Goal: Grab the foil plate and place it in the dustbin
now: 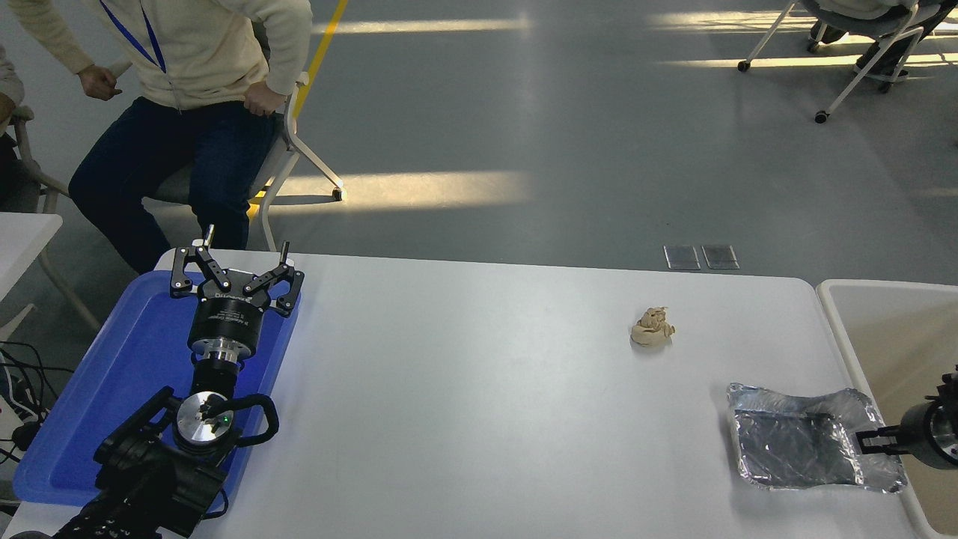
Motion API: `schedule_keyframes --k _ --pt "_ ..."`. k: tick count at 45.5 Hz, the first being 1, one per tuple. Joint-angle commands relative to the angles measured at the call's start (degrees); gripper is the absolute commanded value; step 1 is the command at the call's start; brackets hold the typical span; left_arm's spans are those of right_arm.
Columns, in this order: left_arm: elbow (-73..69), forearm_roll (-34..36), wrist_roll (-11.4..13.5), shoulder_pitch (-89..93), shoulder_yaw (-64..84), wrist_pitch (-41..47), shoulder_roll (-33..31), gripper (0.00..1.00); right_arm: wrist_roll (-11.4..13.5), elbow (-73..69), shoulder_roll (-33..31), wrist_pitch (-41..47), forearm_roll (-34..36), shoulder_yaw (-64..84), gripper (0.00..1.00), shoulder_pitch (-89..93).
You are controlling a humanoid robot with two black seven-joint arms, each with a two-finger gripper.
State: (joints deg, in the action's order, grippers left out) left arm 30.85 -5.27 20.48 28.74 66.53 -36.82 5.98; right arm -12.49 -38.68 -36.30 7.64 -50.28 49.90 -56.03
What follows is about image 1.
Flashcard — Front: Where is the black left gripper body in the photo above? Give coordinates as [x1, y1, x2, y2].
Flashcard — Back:
[186, 268, 273, 354]

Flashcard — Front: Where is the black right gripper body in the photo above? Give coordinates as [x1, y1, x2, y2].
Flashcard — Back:
[900, 401, 946, 467]

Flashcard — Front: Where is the silver foil plate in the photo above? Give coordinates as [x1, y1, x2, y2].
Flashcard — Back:
[726, 383, 908, 495]

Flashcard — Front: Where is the person's left hand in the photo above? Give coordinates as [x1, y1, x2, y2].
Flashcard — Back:
[245, 80, 288, 118]

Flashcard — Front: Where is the person's right hand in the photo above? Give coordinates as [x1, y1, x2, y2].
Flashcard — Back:
[76, 64, 123, 102]

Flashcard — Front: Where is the large pale bin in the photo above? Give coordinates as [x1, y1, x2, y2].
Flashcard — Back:
[816, 278, 958, 539]

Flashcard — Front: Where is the blue plastic tray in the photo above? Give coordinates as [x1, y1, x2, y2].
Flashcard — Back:
[13, 268, 302, 510]

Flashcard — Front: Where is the small white table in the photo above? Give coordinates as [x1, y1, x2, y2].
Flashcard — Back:
[0, 212, 103, 344]

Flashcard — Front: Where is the white power strip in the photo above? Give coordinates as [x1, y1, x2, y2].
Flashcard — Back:
[0, 371, 38, 444]

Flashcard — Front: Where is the crumpled tan paper ball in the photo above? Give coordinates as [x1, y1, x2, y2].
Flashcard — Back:
[629, 305, 677, 350]

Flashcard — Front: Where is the person at picture edge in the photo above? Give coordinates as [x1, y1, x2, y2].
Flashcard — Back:
[0, 45, 40, 213]

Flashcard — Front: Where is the white wheeled chair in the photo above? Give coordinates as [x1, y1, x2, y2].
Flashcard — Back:
[736, 0, 958, 124]

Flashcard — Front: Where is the distant seated person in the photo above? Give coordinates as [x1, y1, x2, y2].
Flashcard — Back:
[805, 0, 958, 83]

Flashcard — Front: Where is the white frame chair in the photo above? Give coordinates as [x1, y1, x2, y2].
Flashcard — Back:
[146, 21, 347, 252]

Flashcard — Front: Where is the blue lanyard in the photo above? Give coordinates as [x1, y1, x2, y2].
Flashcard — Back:
[99, 0, 168, 75]

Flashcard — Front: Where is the black cable with plug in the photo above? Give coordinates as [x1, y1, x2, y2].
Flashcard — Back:
[0, 341, 61, 465]

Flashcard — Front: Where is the pale frame chair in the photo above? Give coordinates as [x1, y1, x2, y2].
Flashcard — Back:
[9, 105, 72, 214]

